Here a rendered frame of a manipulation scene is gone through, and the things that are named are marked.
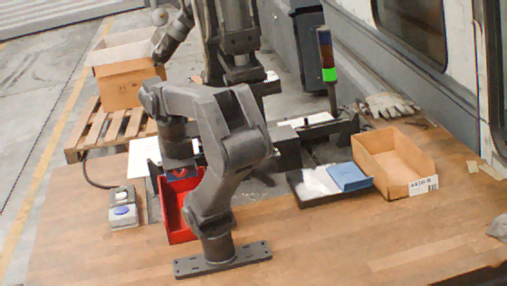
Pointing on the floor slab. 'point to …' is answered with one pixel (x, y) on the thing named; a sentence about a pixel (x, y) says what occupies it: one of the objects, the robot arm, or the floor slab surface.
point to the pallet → (140, 125)
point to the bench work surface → (287, 230)
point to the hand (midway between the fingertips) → (180, 173)
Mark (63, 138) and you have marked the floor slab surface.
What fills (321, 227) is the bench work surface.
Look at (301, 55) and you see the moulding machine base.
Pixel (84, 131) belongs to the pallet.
